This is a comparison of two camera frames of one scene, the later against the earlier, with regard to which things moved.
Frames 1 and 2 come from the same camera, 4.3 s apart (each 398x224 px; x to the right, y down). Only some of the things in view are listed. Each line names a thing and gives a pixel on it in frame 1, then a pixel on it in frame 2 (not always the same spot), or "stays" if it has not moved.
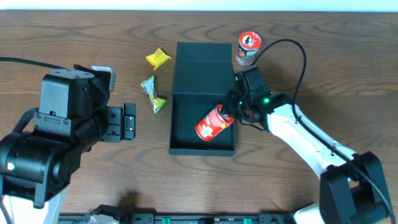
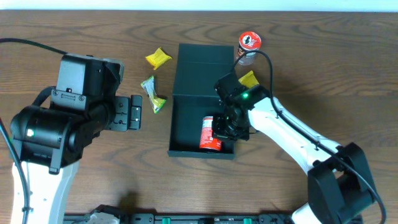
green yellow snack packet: x=148 y=85 stays
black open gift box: x=203 y=73 stays
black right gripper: x=232 y=104 → x=230 y=131
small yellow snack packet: x=158 y=58 stays
